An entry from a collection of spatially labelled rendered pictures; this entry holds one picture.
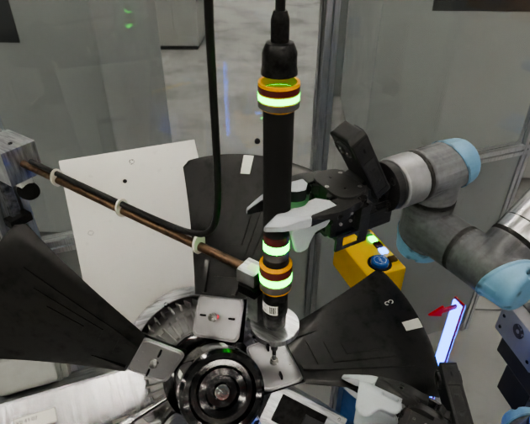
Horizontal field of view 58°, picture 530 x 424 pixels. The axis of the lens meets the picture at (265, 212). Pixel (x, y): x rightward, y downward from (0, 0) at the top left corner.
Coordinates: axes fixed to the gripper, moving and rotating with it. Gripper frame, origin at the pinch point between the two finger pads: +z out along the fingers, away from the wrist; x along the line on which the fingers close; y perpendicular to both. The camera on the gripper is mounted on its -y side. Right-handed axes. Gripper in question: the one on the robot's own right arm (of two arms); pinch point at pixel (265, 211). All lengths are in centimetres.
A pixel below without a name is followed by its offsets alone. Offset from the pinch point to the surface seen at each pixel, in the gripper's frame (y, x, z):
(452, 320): 31.9, -6.3, -35.8
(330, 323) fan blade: 27.4, 1.0, -13.5
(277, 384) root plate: 28.6, -3.7, -0.3
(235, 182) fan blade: 7.0, 18.2, -5.5
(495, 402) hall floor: 145, 13, -122
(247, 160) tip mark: 4.3, 19.5, -8.4
